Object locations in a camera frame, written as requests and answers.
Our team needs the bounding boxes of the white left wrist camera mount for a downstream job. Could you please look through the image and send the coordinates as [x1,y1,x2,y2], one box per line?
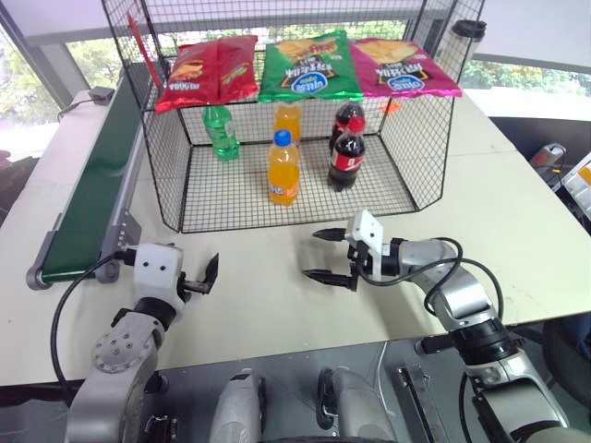
[132,243,187,311]

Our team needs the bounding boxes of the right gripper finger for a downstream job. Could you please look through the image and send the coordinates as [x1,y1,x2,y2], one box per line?
[301,269,356,290]
[313,227,347,243]

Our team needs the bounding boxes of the pink chips bag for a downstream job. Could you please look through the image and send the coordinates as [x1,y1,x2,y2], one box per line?
[347,37,464,100]

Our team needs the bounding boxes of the red chips bag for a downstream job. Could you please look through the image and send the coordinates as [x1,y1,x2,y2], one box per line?
[153,33,259,115]

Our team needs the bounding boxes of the grey power box cable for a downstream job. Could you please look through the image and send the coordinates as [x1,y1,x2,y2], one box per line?
[56,97,96,124]

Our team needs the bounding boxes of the thin white cable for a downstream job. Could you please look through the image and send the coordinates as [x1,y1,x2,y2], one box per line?
[374,341,390,419]

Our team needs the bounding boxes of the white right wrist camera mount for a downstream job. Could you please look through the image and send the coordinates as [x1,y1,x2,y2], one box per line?
[344,209,386,283]

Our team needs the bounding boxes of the black metal bar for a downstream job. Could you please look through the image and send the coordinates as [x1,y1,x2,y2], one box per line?
[395,363,445,443]

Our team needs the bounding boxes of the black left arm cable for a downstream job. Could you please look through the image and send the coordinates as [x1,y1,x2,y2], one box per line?
[50,248,138,387]

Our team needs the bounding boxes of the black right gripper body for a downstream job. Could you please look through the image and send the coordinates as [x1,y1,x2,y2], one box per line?
[346,236,373,292]

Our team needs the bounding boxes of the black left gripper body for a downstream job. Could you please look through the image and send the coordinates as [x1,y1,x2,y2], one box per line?
[177,271,208,305]

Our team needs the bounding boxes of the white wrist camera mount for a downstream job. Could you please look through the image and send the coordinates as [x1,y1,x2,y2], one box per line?
[344,209,386,283]
[132,243,187,311]

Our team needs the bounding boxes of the orange soda bottle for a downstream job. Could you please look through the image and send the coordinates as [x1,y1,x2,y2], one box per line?
[267,129,302,208]
[272,102,304,145]

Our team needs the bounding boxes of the grey rounded robot leg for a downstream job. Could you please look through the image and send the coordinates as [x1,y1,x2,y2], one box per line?
[317,365,394,443]
[213,367,268,443]

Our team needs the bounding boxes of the red strip tag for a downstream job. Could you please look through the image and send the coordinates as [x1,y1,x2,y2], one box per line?
[126,12,165,90]

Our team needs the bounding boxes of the yellow and white box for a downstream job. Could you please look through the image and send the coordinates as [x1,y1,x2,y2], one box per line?
[560,153,591,210]

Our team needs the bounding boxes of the green conveyor belt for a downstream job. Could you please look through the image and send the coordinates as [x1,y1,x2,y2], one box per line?
[25,64,145,292]

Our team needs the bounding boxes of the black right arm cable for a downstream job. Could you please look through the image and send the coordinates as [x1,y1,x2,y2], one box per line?
[357,237,506,324]

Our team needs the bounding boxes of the white tumbler black lid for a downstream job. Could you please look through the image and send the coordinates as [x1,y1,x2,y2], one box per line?
[435,18,488,80]

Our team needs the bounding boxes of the green chips bag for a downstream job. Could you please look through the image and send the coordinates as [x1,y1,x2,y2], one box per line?
[257,30,365,104]

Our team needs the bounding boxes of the cola bottle red cap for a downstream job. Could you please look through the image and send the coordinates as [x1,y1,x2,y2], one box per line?
[329,102,366,156]
[326,116,367,192]

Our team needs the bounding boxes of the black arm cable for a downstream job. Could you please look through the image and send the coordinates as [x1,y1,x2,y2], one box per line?
[357,237,506,324]
[50,248,138,387]

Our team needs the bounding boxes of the red and grey device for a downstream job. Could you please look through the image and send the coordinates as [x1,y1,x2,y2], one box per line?
[529,142,568,175]

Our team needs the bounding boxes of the black wire mesh rack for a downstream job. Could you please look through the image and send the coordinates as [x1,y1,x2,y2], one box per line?
[101,0,487,234]

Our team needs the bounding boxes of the green soda bottle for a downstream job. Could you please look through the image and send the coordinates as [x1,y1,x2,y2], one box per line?
[202,104,242,162]

